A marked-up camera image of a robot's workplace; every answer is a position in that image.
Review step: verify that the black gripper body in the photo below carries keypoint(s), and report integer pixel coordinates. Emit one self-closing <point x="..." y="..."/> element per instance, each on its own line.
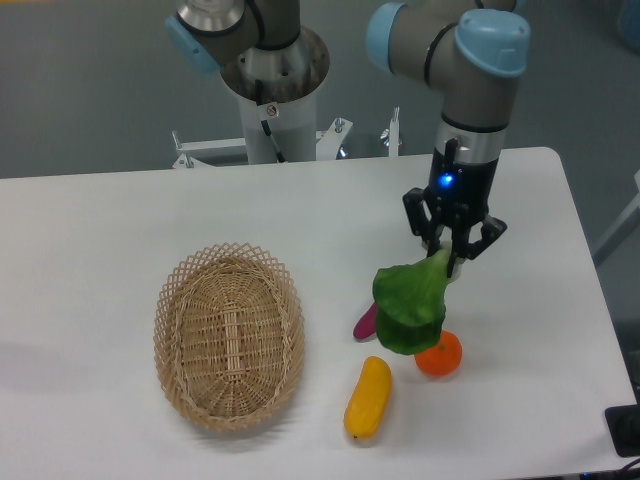
<point x="457" y="193"/>

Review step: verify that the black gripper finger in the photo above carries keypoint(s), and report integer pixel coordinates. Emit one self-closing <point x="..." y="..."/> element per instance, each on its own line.
<point x="429" y="229"/>
<point x="463" y="249"/>

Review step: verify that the green bok choy vegetable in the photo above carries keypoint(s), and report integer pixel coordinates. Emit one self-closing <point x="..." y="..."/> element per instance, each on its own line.
<point x="411" y="304"/>

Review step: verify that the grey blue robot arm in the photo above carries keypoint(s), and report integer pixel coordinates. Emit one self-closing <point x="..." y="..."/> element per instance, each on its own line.
<point x="473" y="52"/>

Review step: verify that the purple eggplant toy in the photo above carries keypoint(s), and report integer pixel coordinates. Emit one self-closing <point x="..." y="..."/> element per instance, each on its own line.
<point x="365" y="327"/>

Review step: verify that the white table leg right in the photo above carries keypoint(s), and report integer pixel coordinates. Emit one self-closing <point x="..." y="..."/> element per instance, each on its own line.
<point x="620" y="229"/>

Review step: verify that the orange tangerine toy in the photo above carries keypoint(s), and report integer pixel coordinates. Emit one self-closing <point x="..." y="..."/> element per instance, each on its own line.
<point x="442" y="359"/>

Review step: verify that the woven wicker basket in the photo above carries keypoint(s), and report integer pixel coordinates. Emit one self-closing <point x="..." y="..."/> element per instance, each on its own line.
<point x="228" y="337"/>

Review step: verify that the yellow mango toy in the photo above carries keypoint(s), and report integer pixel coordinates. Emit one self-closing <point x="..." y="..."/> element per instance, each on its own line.
<point x="367" y="405"/>

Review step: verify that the black device at edge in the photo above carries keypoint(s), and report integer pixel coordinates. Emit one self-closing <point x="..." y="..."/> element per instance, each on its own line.
<point x="623" y="425"/>

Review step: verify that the white metal table frame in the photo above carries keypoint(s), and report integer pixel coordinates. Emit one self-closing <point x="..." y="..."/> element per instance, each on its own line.
<point x="300" y="143"/>

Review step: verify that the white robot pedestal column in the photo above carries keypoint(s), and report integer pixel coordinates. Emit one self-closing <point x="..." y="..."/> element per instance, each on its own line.
<point x="280" y="115"/>

